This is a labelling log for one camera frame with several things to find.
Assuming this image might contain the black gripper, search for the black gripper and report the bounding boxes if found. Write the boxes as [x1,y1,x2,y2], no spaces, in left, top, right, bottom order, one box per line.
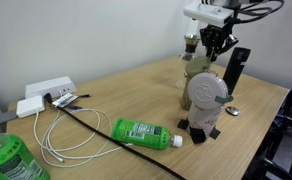
[199,25,239,63]

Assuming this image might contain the glass carafe with funnel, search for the glass carafe with funnel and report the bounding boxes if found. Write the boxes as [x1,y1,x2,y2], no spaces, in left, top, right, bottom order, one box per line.
[177,32,202,89]

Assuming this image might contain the clear glass cup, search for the clear glass cup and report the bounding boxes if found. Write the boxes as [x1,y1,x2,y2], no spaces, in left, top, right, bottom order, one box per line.
[180,73,200,111]

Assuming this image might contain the small round silver cap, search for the small round silver cap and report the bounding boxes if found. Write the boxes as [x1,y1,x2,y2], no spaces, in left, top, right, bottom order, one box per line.
[225,105,242,117]

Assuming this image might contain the black tape strip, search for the black tape strip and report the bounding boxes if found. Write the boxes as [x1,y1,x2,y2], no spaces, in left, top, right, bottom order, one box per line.
[208,127,222,140]
[177,118,190,131]
[189,126,206,145]

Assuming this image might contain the small green drink bottle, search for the small green drink bottle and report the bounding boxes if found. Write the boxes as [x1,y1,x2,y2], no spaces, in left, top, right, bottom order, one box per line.
[110,118,184,151]

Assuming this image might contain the black robot mounting stand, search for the black robot mounting stand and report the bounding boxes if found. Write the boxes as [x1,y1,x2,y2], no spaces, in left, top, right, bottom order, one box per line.
[242,73,292,180]

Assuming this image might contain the small silver adapter dongle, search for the small silver adapter dongle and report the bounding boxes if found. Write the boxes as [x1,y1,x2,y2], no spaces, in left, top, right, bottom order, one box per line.
[51,93,92,108]

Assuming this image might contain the large white adapter box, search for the large white adapter box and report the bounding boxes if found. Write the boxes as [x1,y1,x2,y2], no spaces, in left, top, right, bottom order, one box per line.
[24,75,78,100]

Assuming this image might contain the small white adapter box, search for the small white adapter box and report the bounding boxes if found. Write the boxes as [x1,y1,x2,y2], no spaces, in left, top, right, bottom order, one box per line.
[15,94,46,119]

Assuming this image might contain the large green drink bottle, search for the large green drink bottle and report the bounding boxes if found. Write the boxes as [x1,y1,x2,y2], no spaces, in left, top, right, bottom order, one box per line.
[0,121,51,180]

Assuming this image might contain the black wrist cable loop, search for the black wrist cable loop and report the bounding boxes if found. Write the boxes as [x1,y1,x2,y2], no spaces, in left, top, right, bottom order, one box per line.
[234,0,285,25]

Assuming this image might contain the thick black cable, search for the thick black cable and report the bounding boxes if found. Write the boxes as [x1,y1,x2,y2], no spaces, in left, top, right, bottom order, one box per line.
[43,93,187,180]

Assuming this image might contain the white charging cable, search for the white charging cable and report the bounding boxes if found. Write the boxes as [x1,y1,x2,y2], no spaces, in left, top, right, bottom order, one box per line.
[32,108,134,168]

